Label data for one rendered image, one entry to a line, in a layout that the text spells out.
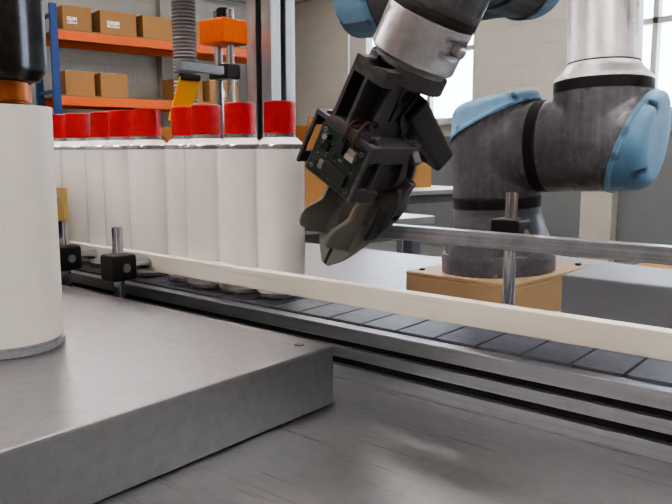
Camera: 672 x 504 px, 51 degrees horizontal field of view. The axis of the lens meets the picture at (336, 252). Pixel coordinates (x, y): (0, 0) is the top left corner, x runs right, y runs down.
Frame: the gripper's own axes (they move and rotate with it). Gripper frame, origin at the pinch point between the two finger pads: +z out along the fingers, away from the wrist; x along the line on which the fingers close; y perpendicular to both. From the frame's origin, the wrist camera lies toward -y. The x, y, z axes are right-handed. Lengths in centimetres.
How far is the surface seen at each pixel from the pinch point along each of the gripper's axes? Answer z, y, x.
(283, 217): 0.0, 1.6, -6.5
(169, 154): 3.1, 2.5, -24.7
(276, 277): 3.7, 5.0, -1.9
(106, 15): 188, -391, -629
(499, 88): 83, -602, -286
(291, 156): -5.6, 0.8, -9.3
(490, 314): -7.6, 5.0, 18.4
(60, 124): 13, 1, -49
